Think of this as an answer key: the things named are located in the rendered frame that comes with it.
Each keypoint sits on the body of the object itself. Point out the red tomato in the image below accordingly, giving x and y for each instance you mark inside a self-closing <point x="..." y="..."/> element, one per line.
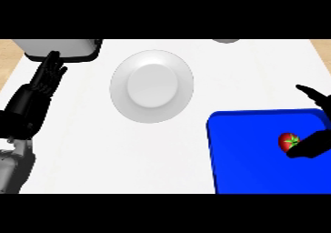
<point x="287" y="141"/>

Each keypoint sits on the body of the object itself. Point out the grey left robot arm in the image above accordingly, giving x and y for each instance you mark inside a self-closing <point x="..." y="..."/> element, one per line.
<point x="10" y="170"/>

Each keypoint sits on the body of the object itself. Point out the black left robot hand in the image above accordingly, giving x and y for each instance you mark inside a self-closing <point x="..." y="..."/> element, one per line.
<point x="28" y="100"/>

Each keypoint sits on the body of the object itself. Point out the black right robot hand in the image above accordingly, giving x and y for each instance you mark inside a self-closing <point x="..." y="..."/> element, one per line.
<point x="322" y="139"/>

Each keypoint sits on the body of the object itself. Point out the blue tray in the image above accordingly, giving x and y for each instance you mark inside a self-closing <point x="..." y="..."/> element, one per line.
<point x="258" y="157"/>

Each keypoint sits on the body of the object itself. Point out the grey round object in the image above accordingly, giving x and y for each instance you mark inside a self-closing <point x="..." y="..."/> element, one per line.
<point x="225" y="40"/>

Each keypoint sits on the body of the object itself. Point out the grey appliance with black base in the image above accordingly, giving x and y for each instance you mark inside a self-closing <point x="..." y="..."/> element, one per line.
<point x="61" y="48"/>

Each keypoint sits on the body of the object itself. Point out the white oval plate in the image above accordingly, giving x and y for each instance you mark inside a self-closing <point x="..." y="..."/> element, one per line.
<point x="151" y="86"/>

